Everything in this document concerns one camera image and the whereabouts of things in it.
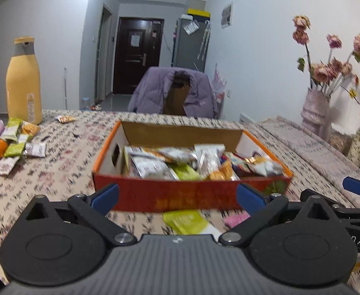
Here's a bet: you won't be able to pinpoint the orange oat crisp packet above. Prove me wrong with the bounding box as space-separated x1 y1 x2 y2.
207 161 239 181

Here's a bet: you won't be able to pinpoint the white red snack packet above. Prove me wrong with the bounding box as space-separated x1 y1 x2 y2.
23 142 47 158

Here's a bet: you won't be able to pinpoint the wooden chair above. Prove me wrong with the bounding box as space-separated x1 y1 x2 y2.
163 71 190 116

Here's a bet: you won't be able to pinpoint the dried pink roses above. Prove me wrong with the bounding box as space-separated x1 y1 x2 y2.
292 15 360 98

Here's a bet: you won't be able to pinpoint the yellow thermos bottle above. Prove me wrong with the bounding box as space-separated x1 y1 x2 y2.
6 36 42 125

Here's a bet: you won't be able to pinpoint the wall picture frame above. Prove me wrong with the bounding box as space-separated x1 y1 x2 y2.
220 3 233 29

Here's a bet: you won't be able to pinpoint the small orange snack packet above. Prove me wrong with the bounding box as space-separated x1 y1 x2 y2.
56 115 77 124

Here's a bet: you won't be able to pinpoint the pink snack packet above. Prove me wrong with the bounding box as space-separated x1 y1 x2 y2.
224 213 250 228

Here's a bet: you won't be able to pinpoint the pink ribbed flower vase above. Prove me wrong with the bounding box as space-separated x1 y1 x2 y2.
301 88 330 139

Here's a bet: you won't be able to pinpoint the orange cracker packet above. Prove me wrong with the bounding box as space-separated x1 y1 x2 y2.
21 121 40 137

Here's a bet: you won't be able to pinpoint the silver gold snack bag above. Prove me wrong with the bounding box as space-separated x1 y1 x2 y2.
124 146 179 180

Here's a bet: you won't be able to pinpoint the blue pet water feeder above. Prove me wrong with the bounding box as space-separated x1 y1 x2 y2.
80 97 91 111

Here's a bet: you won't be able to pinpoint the green white snack packet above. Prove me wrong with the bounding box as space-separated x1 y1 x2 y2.
162 210 222 239

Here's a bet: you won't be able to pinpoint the yellow box on refrigerator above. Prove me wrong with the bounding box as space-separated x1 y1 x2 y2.
187 8 211 18

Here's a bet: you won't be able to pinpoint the dark brown entrance door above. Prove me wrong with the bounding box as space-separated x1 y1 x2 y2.
113 17 165 95

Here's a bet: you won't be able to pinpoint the grey refrigerator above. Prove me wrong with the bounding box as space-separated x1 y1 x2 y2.
171 15 211 72

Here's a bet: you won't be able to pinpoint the orange cardboard snack box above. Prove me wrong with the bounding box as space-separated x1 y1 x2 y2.
92 121 278 212

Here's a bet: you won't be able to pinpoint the purple jacket on chair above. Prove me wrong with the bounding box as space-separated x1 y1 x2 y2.
128 67 219 118

